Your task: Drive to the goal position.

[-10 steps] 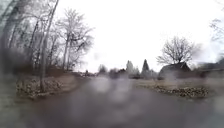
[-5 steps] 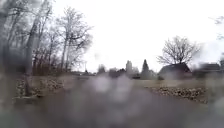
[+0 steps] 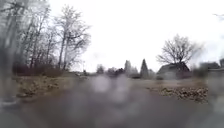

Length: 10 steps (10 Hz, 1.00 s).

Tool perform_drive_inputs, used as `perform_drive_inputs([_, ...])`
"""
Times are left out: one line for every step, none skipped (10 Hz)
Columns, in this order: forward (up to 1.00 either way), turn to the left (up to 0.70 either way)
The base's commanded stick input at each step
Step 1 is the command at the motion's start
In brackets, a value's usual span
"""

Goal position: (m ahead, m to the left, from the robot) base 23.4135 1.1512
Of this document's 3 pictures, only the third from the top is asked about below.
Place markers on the row of distant trees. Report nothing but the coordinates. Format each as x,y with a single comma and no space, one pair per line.
115,70

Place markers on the conical evergreen tree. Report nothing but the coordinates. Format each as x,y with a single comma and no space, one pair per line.
144,69

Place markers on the grey asphalt path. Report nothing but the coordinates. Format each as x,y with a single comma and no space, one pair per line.
110,106

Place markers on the dark-roofed house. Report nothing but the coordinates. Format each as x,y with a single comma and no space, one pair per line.
173,70

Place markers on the large bare tree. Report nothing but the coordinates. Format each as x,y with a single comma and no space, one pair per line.
178,50

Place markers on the leaf-strewn grass verge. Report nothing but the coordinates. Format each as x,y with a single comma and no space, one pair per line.
180,90
36,85

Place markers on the group of bare trees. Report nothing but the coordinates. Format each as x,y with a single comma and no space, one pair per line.
36,36

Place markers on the building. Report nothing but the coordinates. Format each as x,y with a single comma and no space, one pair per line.
210,66

